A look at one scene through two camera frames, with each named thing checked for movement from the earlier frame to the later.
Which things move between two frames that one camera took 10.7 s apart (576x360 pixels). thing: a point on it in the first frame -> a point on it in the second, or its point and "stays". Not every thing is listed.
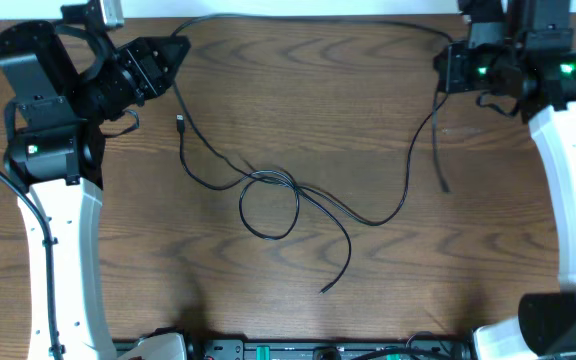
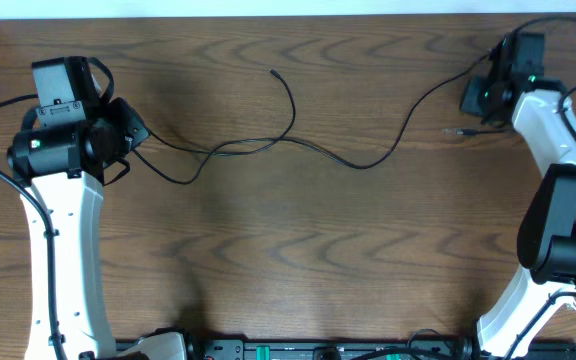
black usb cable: [297, 190] -> [243, 148]
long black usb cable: [275, 179] -> [325, 153]
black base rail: [268, 349] stays
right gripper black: [450, 63] -> [468, 103]
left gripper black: [146, 53] -> [140, 130]
